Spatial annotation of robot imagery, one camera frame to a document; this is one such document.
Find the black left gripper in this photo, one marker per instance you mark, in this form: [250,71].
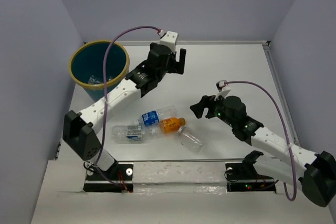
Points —
[176,67]

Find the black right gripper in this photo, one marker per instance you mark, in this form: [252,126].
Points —
[206,102]

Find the small Pepsi labelled bottle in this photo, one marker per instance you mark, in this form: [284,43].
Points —
[95,80]

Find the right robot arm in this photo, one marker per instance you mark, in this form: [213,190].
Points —
[315,172]

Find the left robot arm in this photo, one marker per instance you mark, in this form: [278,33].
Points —
[80,128]

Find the teal bin yellow rim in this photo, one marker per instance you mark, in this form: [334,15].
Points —
[88,60]

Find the clear wide-mouth plastic jar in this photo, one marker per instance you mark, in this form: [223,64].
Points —
[189,140]

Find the orange juice bottle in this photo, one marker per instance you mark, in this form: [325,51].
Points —
[171,125]

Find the clear bottle blue label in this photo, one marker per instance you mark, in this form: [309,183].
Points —
[154,117]

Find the clear bottle white cap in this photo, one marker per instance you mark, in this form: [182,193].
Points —
[129,134]

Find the white foam front board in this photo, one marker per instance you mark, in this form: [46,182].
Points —
[63,200]

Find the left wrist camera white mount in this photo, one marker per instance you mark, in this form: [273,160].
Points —
[168,39]

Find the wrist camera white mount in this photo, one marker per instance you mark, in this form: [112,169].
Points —
[168,39]
[223,89]

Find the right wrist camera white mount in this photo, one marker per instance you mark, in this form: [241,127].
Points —
[223,89]

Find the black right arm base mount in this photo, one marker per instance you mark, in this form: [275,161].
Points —
[242,176]

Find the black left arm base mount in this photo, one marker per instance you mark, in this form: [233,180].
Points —
[118,180]

